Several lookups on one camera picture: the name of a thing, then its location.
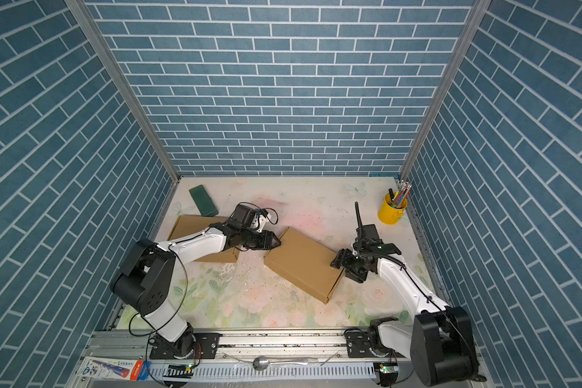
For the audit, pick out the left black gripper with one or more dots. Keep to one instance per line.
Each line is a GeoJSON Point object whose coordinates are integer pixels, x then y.
{"type": "Point", "coordinates": [262, 245]}

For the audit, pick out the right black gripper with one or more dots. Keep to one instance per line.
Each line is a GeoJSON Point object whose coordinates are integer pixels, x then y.
{"type": "Point", "coordinates": [343, 258]}

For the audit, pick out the cardboard box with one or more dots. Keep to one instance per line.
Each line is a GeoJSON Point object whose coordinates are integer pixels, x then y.
{"type": "Point", "coordinates": [194, 240]}
{"type": "Point", "coordinates": [306, 264]}

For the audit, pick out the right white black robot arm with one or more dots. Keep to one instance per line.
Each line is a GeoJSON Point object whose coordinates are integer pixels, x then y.
{"type": "Point", "coordinates": [439, 342]}

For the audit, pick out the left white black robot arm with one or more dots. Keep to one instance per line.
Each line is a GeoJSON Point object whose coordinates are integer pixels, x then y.
{"type": "Point", "coordinates": [144, 279]}

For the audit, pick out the yellow pen cup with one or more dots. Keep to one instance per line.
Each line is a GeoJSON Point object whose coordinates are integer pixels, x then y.
{"type": "Point", "coordinates": [389, 214]}

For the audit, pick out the green rectangular sponge block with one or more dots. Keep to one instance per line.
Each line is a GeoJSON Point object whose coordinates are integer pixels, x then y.
{"type": "Point", "coordinates": [203, 201]}

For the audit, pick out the pens in cup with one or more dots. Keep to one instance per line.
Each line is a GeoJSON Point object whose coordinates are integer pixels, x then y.
{"type": "Point", "coordinates": [398, 198]}

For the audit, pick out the metal spoon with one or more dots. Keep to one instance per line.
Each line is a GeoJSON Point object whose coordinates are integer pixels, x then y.
{"type": "Point", "coordinates": [262, 363]}

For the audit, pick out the white blue product package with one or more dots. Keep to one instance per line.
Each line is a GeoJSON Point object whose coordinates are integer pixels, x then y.
{"type": "Point", "coordinates": [113, 369]}

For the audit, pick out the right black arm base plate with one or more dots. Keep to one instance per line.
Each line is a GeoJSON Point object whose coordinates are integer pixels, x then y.
{"type": "Point", "coordinates": [360, 345]}

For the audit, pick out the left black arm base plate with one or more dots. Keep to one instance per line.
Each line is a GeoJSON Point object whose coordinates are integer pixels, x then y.
{"type": "Point", "coordinates": [195, 346]}

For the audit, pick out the white slotted cable duct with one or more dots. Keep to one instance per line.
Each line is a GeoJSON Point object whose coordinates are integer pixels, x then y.
{"type": "Point", "coordinates": [243, 373]}

